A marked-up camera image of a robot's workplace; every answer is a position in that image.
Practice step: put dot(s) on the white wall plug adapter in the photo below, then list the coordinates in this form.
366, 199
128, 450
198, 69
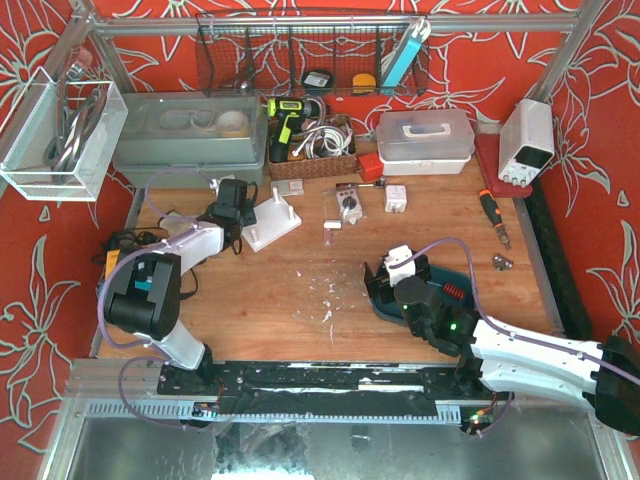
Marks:
396, 199

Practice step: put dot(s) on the bagged round dial part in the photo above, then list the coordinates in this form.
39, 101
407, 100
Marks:
348, 202

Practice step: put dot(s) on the red book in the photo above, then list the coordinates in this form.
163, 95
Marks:
487, 153

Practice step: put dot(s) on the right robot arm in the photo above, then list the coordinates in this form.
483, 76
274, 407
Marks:
598, 376

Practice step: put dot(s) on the blue white power strip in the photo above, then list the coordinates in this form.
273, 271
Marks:
395, 64

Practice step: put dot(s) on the beige work glove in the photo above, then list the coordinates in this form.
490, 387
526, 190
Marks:
173, 226

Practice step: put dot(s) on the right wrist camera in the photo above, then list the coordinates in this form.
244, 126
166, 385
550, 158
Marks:
399, 264

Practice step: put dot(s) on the teal plastic tray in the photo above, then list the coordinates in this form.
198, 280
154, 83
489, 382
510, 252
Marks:
391, 312

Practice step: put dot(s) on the white peg board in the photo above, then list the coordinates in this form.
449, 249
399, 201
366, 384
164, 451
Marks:
275, 218

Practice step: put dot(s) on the white toolbox with handle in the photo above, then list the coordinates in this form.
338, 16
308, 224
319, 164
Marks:
424, 142

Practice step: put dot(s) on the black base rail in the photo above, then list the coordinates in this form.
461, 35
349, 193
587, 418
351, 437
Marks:
327, 389

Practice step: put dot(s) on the woven basket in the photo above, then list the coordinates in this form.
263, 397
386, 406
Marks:
302, 167

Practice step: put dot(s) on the clear acrylic hanging box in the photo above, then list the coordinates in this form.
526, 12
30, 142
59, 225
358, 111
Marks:
61, 139

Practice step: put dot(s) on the yellow tape measure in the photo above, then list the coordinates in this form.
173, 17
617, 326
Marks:
363, 84

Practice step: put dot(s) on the small clear labelled box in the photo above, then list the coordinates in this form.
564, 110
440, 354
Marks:
289, 187

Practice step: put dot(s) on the yellow green cordless drill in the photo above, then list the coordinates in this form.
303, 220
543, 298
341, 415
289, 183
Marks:
290, 113

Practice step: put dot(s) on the orange device box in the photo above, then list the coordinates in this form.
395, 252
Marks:
111, 260

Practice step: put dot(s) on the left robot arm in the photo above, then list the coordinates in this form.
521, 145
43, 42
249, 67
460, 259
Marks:
139, 302

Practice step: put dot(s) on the white power supply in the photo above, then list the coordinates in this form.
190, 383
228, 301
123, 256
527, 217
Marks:
526, 143

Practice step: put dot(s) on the grey plastic storage box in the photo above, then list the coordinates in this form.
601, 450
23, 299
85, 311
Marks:
219, 136

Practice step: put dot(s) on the orange handled screwdriver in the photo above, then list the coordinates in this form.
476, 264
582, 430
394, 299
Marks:
493, 213

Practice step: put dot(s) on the black wire shelf basket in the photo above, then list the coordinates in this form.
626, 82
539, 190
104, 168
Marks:
267, 53

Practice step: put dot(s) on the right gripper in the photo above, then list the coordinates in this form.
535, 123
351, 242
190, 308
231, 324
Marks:
378, 282

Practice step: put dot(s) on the small metal bracket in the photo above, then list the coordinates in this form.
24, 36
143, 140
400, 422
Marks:
502, 263

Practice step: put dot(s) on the red small box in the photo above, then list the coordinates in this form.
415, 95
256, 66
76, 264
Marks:
370, 168

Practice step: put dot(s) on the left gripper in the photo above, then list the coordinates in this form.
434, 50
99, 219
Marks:
235, 193

